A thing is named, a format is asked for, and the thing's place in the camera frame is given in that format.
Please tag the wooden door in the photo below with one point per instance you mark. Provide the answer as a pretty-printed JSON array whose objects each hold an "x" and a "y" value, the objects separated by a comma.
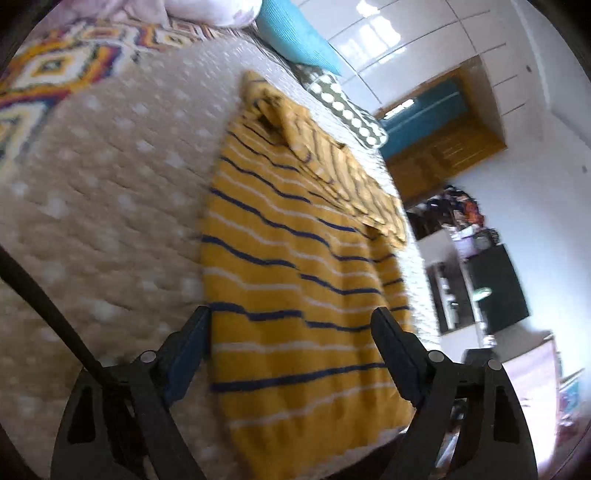
[{"x": 443, "y": 143}]

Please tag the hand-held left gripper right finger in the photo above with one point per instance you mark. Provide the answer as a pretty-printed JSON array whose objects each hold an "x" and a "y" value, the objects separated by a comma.
[{"x": 396, "y": 355}]

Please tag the white shelf unit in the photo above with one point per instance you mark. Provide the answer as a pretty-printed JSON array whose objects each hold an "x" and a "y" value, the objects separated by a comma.
[{"x": 438, "y": 249}]

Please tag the pink floral quilt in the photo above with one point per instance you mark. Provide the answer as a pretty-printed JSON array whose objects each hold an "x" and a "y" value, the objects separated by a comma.
[{"x": 207, "y": 10}]

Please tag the colourful patterned bed sheet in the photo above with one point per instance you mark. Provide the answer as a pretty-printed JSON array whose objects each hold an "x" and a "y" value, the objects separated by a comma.
[{"x": 51, "y": 74}]

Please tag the black television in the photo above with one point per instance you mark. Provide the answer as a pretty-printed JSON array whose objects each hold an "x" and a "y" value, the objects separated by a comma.
[{"x": 496, "y": 286}]

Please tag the teal pillow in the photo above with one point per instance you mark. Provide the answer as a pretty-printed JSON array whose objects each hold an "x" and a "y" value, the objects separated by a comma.
[{"x": 295, "y": 34}]

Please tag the beige dotted blanket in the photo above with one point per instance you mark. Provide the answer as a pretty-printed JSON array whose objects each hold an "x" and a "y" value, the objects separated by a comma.
[{"x": 115, "y": 207}]

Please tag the pile of dark clothes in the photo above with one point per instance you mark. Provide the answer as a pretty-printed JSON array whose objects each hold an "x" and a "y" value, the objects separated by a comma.
[{"x": 455, "y": 207}]

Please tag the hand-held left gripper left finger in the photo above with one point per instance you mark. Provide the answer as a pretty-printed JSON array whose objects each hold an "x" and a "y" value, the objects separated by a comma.
[{"x": 184, "y": 357}]

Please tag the white glossy wardrobe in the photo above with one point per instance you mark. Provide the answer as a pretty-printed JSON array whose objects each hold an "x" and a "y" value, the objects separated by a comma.
[{"x": 415, "y": 27}]

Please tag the green white-dotted bolster pillow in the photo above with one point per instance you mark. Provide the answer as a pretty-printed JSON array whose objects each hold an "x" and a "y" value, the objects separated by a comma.
[{"x": 344, "y": 106}]

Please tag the yellow striped sweater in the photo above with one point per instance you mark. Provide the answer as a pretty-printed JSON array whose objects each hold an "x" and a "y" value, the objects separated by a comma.
[{"x": 295, "y": 277}]

